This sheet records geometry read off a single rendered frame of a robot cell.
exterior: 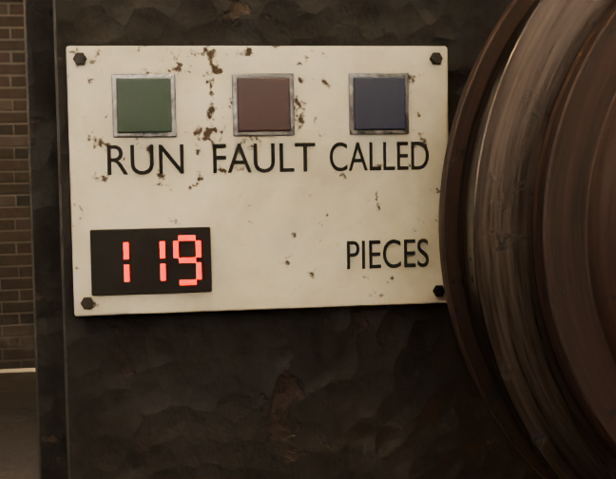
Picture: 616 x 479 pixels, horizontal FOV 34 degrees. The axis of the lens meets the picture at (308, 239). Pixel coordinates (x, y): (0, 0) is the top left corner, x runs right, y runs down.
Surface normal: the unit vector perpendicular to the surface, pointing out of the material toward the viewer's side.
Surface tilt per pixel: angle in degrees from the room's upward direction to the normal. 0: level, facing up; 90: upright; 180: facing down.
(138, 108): 90
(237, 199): 90
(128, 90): 90
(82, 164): 90
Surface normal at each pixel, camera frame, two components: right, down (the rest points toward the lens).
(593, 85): 0.15, 0.05
